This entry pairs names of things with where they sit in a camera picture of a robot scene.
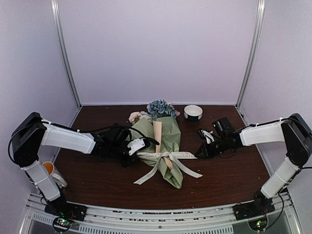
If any white ribbon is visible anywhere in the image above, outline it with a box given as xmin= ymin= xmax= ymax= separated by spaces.
xmin=134 ymin=152 xmax=203 ymax=189

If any pink and green wrapping paper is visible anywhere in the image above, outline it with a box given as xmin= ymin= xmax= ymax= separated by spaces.
xmin=130 ymin=116 xmax=183 ymax=190

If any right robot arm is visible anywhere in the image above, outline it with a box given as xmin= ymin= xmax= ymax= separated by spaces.
xmin=195 ymin=113 xmax=312 ymax=220

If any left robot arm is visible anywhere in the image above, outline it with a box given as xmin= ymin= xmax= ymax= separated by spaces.
xmin=7 ymin=112 xmax=152 ymax=222

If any white and dark bowl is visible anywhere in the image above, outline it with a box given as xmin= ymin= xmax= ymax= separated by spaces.
xmin=184 ymin=105 xmax=203 ymax=121

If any orange and white cup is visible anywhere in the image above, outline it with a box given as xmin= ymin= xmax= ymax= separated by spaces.
xmin=43 ymin=161 xmax=68 ymax=188

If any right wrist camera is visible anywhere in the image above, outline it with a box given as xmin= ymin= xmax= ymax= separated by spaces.
xmin=197 ymin=128 xmax=215 ymax=144

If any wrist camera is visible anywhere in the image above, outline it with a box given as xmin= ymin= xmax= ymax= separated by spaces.
xmin=197 ymin=128 xmax=215 ymax=144
xmin=127 ymin=138 xmax=151 ymax=156

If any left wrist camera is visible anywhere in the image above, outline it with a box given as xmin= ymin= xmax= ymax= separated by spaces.
xmin=127 ymin=138 xmax=151 ymax=156

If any aluminium front rail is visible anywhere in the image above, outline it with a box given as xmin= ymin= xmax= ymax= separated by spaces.
xmin=18 ymin=190 xmax=304 ymax=234

